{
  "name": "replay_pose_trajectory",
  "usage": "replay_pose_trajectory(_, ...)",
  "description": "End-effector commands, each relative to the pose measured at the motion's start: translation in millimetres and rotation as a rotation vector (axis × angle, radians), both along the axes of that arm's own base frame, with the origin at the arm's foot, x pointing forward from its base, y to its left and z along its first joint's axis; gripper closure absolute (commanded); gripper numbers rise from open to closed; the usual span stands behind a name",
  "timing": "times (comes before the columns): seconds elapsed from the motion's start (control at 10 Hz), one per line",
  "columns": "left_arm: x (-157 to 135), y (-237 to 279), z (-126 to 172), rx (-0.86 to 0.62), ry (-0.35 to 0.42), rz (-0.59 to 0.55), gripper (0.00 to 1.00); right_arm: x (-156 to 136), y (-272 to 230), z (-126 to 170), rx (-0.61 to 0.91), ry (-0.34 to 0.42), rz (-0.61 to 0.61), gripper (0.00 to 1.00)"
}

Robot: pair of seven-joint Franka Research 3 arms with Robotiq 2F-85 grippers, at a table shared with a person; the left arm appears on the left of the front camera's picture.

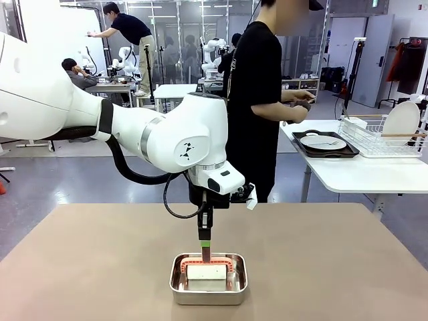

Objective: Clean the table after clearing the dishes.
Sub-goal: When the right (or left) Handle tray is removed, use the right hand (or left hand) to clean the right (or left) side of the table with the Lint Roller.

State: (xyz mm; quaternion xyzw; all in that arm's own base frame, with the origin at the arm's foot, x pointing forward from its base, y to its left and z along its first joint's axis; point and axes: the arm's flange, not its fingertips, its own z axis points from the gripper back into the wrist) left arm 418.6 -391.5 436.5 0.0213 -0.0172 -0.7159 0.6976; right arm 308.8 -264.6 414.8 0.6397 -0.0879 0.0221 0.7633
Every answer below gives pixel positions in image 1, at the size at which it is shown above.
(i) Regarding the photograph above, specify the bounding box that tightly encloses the white side table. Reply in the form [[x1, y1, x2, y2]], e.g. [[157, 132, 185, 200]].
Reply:
[[279, 118, 428, 221]]

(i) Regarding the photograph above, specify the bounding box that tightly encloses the black bag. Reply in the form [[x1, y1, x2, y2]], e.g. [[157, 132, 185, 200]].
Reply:
[[320, 66, 348, 95]]

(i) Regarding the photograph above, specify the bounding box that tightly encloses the white wire dish rack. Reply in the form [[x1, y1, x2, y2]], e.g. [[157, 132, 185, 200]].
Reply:
[[338, 114, 428, 158]]

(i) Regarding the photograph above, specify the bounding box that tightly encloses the white square lab table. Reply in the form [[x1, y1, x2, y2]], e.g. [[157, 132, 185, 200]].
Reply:
[[152, 83, 199, 112]]

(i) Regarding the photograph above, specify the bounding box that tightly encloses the man in khaki trousers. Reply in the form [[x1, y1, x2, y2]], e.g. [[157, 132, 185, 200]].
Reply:
[[87, 1, 156, 98]]

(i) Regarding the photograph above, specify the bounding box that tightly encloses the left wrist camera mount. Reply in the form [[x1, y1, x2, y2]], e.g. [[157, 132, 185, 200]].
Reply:
[[230, 182, 259, 211]]

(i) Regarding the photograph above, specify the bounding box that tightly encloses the grey lab table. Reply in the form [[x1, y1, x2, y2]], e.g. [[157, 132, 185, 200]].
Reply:
[[84, 80, 135, 105]]

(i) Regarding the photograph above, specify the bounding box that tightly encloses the black light stand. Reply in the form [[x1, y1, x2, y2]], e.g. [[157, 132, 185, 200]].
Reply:
[[343, 37, 368, 112]]

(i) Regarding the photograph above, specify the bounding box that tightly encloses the large white board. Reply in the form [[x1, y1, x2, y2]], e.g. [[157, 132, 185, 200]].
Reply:
[[18, 0, 108, 78]]

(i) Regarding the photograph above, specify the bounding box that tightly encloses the seated person in grey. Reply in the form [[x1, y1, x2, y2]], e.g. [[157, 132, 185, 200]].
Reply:
[[62, 58, 100, 90]]

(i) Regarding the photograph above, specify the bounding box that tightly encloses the steel rectangular container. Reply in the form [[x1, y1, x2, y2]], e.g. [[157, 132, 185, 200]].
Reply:
[[169, 252, 250, 306]]

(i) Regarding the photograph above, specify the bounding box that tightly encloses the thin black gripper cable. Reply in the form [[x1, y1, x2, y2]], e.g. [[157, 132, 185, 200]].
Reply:
[[163, 172, 209, 221]]

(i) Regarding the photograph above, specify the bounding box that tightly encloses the person's right forearm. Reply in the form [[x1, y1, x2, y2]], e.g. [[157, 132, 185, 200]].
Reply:
[[250, 99, 298, 124]]

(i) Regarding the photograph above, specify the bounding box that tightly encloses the bystander in black clothes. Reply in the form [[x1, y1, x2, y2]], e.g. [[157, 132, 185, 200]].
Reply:
[[217, 32, 243, 98]]

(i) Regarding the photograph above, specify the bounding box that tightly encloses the person's left hand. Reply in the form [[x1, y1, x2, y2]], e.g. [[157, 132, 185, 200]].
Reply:
[[290, 90, 317, 102]]

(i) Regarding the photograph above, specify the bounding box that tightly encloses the black left arm hose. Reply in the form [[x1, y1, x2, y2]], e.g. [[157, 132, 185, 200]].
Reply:
[[106, 136, 194, 185]]

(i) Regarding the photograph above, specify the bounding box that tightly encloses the white dinner plate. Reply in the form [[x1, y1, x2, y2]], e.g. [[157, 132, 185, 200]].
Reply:
[[300, 134, 348, 150]]

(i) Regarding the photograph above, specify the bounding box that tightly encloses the dark hanging coat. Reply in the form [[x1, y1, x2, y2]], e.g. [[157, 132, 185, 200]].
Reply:
[[397, 37, 428, 95]]

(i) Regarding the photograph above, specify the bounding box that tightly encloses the person's right hand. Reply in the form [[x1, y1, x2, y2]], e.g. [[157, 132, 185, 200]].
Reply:
[[288, 99, 313, 123]]

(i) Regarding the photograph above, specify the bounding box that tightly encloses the white plate in rack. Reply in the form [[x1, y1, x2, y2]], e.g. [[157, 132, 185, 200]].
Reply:
[[383, 101, 421, 148]]

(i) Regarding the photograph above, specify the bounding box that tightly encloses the black tripod stand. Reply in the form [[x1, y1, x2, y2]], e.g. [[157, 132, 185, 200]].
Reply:
[[142, 44, 157, 102]]

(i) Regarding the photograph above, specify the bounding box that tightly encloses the wooden shoe shelf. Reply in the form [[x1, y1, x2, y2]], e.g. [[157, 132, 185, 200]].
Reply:
[[280, 72, 322, 102]]

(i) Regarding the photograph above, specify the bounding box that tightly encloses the dark brown serving tray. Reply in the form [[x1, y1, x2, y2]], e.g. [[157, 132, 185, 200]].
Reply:
[[291, 129, 361, 158]]

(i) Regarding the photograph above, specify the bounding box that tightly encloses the person in black T-shirt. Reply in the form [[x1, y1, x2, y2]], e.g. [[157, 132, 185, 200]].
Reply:
[[225, 0, 330, 204]]

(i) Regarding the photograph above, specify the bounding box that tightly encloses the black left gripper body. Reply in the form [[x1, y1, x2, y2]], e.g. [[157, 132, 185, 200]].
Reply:
[[189, 180, 231, 232]]

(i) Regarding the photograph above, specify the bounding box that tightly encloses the orange jacket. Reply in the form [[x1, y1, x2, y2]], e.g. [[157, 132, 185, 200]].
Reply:
[[386, 41, 406, 83]]

